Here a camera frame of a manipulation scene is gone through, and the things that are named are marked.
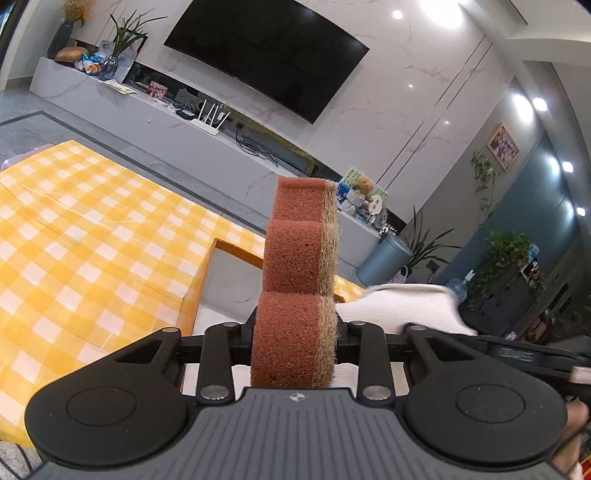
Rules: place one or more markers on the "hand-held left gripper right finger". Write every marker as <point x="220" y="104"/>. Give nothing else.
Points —
<point x="352" y="339"/>

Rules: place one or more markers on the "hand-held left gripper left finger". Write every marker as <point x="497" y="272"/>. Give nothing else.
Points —
<point x="240" y="342"/>

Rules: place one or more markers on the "sunken white bin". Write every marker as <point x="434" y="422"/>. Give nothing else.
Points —
<point x="226" y="286"/>

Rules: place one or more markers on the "white towel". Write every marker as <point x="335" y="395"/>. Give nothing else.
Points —
<point x="406" y="304"/>

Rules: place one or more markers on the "brown scouring sponge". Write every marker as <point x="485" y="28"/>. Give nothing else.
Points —
<point x="291" y="277"/>

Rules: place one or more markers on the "person's right hand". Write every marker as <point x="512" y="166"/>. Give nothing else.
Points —
<point x="571" y="434"/>

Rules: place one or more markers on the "dark storage cabinet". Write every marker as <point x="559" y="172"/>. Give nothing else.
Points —
<point x="512" y="300"/>

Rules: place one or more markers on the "pastel woven basket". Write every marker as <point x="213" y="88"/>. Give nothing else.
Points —
<point x="400" y="276"/>

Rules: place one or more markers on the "grey round trash can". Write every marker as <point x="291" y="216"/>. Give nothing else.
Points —
<point x="383" y="261"/>

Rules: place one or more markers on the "blue water jug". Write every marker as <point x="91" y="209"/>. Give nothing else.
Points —
<point x="459" y="286"/>

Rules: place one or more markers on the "bushy green potted plant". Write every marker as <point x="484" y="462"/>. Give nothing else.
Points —
<point x="503" y="254"/>

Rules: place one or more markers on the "long-leaf potted floor plant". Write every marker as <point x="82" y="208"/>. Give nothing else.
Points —
<point x="427" y="249"/>

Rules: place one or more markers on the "small tan teddy bear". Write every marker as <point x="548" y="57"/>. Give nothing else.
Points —
<point x="364" y="187"/>

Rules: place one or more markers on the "yellow checkered tablecloth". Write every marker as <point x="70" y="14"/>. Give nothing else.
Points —
<point x="92" y="240"/>

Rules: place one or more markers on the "hanging vine plant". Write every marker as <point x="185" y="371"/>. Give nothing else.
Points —
<point x="485" y="173"/>

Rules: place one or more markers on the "white marble TV cabinet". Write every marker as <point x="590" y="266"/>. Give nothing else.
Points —
<point x="184" y="138"/>

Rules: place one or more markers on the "white router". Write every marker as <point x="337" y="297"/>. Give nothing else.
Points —
<point x="205" y="125"/>

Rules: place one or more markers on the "striped rug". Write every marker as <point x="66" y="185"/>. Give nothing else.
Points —
<point x="14" y="464"/>

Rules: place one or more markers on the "pink photo card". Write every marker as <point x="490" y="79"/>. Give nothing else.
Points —
<point x="157" y="90"/>

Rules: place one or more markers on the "pile of snack packets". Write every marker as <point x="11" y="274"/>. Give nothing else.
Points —
<point x="92" y="63"/>

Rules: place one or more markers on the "green plant in glass vase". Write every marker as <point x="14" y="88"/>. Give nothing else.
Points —
<point x="127" y="34"/>

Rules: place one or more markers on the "golden gourd ornament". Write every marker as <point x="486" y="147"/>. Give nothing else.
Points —
<point x="71" y="53"/>

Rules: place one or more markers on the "dark vase with dried flowers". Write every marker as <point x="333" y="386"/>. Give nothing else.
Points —
<point x="62" y="37"/>

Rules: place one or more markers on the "framed wall picture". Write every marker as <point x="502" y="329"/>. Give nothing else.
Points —
<point x="503" y="146"/>

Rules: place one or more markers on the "black wall television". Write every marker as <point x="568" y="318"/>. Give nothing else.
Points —
<point x="272" y="50"/>

